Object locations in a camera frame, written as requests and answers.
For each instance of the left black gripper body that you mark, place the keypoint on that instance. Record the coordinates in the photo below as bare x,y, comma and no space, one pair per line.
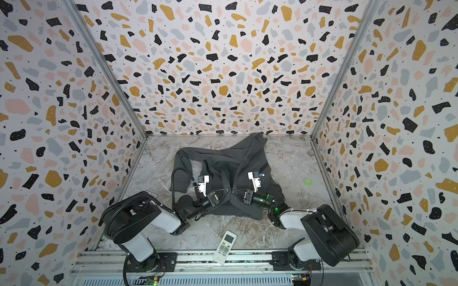
209,202

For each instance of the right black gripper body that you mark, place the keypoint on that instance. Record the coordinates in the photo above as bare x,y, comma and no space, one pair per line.
241,195

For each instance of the dark grey zip jacket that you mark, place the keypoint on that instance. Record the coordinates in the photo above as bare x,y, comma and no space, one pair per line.
227,168

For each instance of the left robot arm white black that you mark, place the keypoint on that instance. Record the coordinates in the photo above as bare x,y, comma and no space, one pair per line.
125,221

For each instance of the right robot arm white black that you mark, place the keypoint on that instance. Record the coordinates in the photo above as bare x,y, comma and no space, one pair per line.
329,238

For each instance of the white remote control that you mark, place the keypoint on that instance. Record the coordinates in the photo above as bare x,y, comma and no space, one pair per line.
223,250

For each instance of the white perforated vent strip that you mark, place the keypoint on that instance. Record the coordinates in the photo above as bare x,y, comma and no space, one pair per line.
191,280

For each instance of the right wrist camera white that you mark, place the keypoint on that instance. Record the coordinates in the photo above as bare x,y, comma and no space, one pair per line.
256,178

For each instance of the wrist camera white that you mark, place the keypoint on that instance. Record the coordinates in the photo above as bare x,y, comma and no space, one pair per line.
200,185
256,178

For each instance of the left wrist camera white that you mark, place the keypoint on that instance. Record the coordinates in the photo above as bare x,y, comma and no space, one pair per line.
200,185

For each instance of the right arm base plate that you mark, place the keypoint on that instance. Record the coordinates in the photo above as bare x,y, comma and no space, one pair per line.
288,261

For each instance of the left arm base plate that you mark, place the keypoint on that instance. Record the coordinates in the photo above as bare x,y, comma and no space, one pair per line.
161,262

